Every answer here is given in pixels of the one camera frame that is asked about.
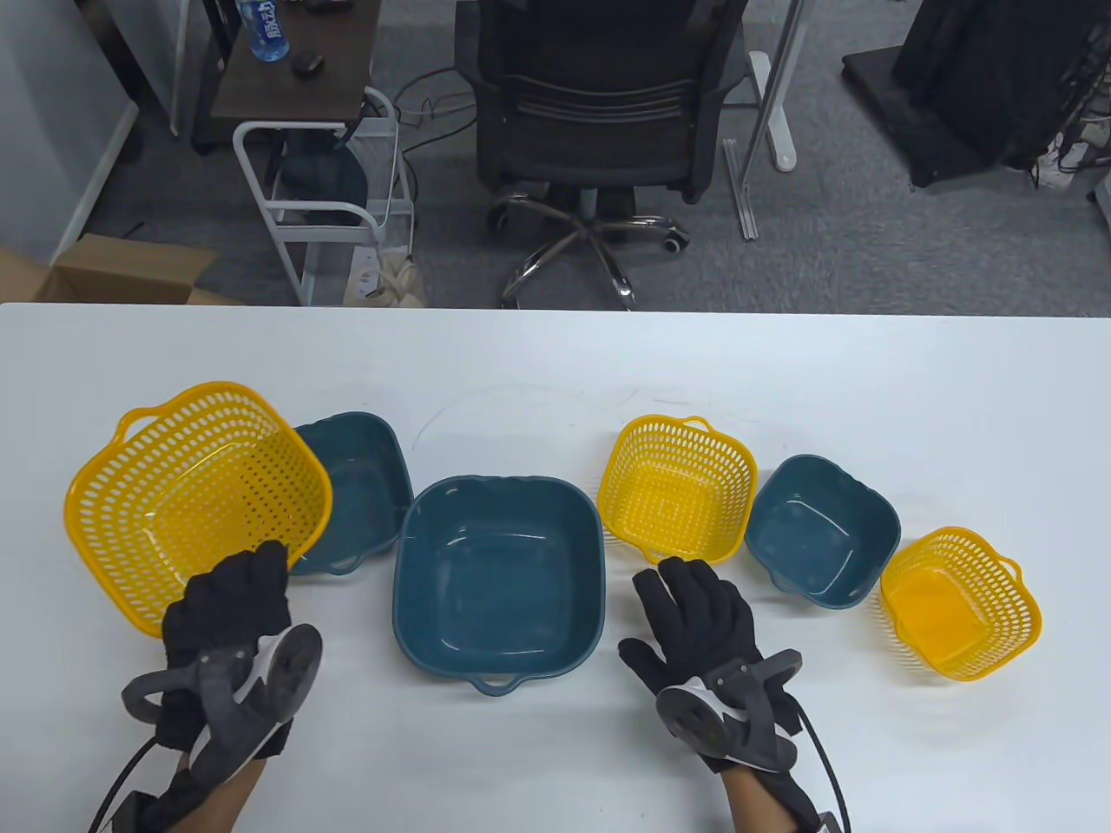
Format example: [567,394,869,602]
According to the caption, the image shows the person's left hand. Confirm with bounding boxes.
[156,540,298,766]

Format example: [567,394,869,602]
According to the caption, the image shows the person's right hand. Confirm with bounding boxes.
[618,557,804,775]

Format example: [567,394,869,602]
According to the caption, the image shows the large yellow drain basket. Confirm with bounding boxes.
[63,382,335,640]

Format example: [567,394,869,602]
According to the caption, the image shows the medium yellow drain basket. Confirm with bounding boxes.
[596,414,759,565]

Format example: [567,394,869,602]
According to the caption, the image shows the small teal basin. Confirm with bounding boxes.
[744,455,902,610]

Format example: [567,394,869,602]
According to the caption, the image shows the medium teal basin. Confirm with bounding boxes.
[286,411,416,577]

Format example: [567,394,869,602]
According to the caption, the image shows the large teal basin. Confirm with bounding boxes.
[392,475,606,698]

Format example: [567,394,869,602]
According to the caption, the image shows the small yellow drain basket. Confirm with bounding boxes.
[879,526,1044,684]

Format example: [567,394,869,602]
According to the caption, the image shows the person's left forearm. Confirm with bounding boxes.
[187,753,266,833]

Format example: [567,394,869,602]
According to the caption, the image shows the person's right forearm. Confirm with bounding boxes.
[722,768,786,833]

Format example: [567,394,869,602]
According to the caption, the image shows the grey glove tracker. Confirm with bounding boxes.
[120,623,324,789]
[655,649,804,773]

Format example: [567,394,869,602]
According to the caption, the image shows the cardboard box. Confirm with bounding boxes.
[0,233,246,306]

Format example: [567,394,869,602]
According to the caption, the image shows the beige cloth bag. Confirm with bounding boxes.
[343,252,428,309]

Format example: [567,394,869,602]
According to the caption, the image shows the aluminium bars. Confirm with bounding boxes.
[723,137,760,242]

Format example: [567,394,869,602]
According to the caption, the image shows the dark bag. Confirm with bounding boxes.
[278,146,370,228]

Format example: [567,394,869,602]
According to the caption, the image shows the white desk leg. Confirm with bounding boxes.
[742,0,808,173]

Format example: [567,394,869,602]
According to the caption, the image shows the brown side table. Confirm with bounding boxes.
[191,0,383,155]

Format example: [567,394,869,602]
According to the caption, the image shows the black office chair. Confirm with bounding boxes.
[456,0,749,311]

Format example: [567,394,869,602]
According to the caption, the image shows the blue label water bottle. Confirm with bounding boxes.
[236,0,290,62]

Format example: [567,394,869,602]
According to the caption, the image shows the white power strip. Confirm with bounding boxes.
[1035,121,1096,192]

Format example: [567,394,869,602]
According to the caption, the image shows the black cloth covered stand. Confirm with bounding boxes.
[840,0,1111,190]

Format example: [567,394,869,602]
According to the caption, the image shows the black cable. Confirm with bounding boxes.
[794,703,851,833]
[87,738,187,833]

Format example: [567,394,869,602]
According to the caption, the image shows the black wrist camera strap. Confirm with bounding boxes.
[111,764,228,833]
[768,768,850,833]

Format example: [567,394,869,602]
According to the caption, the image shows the white wire cart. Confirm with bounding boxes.
[233,85,416,307]

